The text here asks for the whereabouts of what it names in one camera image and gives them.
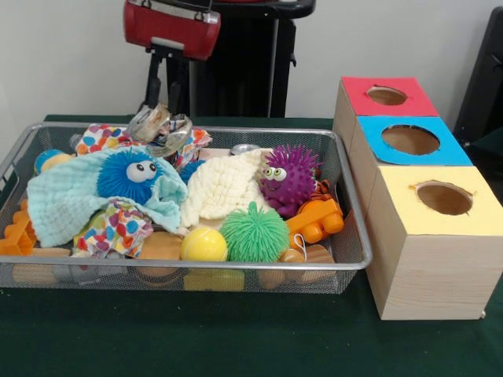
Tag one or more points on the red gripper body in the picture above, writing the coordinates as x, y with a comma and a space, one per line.
169, 33

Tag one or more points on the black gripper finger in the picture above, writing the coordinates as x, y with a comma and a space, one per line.
154, 78
177, 82

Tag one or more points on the silver crushed can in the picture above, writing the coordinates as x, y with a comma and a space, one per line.
161, 132

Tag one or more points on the blue spiky rubber ball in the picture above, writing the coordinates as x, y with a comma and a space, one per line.
122, 177
189, 169

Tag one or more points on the small orange plastic toy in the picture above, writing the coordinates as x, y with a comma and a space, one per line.
19, 236

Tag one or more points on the shallow clear mesh bin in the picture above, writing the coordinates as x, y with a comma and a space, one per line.
350, 251

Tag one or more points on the wooden box with three holes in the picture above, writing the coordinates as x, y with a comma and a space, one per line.
440, 259

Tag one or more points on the large colourful dotted cloth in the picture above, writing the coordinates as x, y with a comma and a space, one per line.
98, 140

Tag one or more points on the cream white cloth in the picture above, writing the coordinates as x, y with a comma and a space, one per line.
224, 188

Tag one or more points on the small blue yellow ball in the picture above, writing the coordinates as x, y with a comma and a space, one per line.
55, 161

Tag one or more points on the mint green cloth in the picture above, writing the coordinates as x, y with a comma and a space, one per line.
71, 196

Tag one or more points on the purple spiky ball with eyes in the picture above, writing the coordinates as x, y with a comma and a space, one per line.
292, 181

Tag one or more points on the small colourful dotted cloth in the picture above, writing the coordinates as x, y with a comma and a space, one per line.
118, 228

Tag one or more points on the tan orange ball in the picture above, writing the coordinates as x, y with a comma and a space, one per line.
159, 247

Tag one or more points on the green spiky rubber ball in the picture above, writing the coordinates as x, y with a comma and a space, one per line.
254, 233

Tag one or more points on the orange toy building block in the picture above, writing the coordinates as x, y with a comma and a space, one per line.
316, 220

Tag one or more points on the dark green table cloth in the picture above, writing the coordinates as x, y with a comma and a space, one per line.
236, 338

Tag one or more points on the black panel stand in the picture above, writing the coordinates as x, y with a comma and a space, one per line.
483, 71

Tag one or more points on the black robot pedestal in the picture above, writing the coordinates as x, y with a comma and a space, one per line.
251, 71

